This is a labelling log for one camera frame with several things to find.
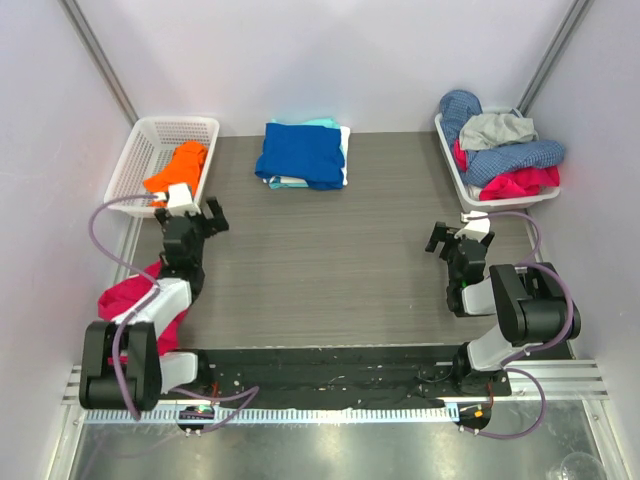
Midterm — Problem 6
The white slotted cable duct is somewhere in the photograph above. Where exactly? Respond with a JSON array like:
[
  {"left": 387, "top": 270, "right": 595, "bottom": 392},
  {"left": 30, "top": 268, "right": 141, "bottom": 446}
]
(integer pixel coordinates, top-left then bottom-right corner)
[{"left": 85, "top": 405, "right": 460, "bottom": 425}]

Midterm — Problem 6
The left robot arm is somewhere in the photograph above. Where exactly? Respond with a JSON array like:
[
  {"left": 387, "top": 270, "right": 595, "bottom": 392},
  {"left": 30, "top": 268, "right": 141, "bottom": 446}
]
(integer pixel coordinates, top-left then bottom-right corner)
[{"left": 79, "top": 196, "right": 229, "bottom": 419}]

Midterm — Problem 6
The folded white t-shirt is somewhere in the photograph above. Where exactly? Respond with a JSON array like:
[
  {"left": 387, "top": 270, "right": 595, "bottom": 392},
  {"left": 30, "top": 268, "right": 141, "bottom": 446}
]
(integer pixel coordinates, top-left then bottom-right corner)
[{"left": 262, "top": 126, "right": 351, "bottom": 189}]

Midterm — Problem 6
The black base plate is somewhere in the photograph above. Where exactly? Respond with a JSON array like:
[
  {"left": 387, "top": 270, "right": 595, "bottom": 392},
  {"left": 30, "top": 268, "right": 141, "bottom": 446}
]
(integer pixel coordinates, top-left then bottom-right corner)
[{"left": 168, "top": 345, "right": 512, "bottom": 410}]

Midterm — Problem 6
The blue checkered shirt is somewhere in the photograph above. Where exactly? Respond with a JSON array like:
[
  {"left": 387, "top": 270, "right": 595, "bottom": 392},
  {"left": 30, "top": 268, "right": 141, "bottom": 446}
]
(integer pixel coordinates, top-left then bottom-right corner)
[{"left": 439, "top": 90, "right": 565, "bottom": 187}]

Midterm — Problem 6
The folded teal t-shirt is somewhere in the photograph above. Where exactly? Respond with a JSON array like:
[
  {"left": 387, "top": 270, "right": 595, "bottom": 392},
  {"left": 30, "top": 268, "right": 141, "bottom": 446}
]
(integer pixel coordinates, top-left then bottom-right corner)
[{"left": 263, "top": 118, "right": 341, "bottom": 189}]

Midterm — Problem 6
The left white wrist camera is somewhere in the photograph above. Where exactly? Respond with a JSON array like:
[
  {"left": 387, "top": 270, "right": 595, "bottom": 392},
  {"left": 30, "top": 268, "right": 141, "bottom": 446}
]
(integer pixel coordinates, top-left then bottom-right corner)
[{"left": 154, "top": 183, "right": 201, "bottom": 216}]

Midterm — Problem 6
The grey t-shirt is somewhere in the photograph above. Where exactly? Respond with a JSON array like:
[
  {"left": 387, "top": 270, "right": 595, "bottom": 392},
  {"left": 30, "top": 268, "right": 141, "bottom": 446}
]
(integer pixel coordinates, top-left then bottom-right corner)
[{"left": 458, "top": 113, "right": 539, "bottom": 151}]

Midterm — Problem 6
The aluminium rail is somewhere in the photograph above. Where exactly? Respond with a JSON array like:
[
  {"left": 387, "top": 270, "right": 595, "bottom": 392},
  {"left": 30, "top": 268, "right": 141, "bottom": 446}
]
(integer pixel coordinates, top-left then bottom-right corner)
[{"left": 61, "top": 359, "right": 609, "bottom": 406}]

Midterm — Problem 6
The pink cloth on table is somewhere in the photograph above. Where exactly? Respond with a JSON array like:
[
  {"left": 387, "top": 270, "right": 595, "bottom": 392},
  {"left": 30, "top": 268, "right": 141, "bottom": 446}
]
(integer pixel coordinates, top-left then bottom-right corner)
[{"left": 98, "top": 275, "right": 192, "bottom": 356}]

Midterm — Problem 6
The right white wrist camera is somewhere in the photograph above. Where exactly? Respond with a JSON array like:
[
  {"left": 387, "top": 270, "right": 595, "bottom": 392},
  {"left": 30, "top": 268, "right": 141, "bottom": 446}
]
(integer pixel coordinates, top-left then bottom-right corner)
[{"left": 454, "top": 211, "right": 491, "bottom": 242}]

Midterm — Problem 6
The orange t-shirt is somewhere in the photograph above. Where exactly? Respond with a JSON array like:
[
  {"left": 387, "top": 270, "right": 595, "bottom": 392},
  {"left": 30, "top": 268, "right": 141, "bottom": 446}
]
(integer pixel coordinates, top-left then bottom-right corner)
[{"left": 143, "top": 141, "right": 208, "bottom": 194}]

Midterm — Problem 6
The white plastic bin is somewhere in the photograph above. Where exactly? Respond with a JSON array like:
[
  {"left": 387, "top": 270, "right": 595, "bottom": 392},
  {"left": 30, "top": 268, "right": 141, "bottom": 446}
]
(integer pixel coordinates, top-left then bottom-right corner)
[{"left": 434, "top": 113, "right": 561, "bottom": 213}]

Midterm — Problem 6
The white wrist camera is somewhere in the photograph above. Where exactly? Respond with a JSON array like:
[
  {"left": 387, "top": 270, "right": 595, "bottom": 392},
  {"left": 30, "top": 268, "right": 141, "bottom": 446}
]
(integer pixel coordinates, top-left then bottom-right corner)
[
  {"left": 454, "top": 211, "right": 491, "bottom": 242},
  {"left": 154, "top": 183, "right": 201, "bottom": 216}
]

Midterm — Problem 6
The right corner metal post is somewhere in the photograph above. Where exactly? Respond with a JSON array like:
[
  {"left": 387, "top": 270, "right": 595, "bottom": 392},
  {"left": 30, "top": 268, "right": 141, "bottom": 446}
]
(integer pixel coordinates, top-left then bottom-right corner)
[{"left": 517, "top": 0, "right": 595, "bottom": 114}]

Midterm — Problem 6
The pink t-shirt in bin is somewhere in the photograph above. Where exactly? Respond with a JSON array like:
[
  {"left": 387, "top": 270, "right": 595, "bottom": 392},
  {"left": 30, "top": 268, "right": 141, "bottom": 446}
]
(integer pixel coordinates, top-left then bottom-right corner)
[{"left": 453, "top": 143, "right": 560, "bottom": 201}]

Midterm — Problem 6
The corner metal post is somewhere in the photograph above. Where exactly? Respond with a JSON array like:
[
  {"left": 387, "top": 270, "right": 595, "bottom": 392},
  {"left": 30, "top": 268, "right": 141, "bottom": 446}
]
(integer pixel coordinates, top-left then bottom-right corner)
[
  {"left": 517, "top": 0, "right": 595, "bottom": 114},
  {"left": 58, "top": 0, "right": 139, "bottom": 125}
]

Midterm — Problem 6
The folded blue t-shirt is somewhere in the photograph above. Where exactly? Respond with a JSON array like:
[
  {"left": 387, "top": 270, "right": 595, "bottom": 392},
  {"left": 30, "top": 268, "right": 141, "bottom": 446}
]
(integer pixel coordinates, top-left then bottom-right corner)
[{"left": 254, "top": 122, "right": 346, "bottom": 190}]

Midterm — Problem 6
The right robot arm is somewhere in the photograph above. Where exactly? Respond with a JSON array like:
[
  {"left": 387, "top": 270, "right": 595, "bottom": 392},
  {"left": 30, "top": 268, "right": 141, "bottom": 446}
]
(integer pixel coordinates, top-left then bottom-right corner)
[{"left": 420, "top": 220, "right": 581, "bottom": 397}]

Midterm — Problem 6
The left corner metal post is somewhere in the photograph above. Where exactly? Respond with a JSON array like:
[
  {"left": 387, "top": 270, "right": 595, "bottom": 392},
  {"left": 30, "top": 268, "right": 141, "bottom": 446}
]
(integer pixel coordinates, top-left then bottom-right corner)
[{"left": 58, "top": 0, "right": 139, "bottom": 125}]

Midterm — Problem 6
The white perforated plastic basket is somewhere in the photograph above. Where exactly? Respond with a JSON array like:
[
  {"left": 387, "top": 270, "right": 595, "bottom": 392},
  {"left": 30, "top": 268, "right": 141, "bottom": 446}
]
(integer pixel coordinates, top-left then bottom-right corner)
[{"left": 104, "top": 116, "right": 220, "bottom": 218}]

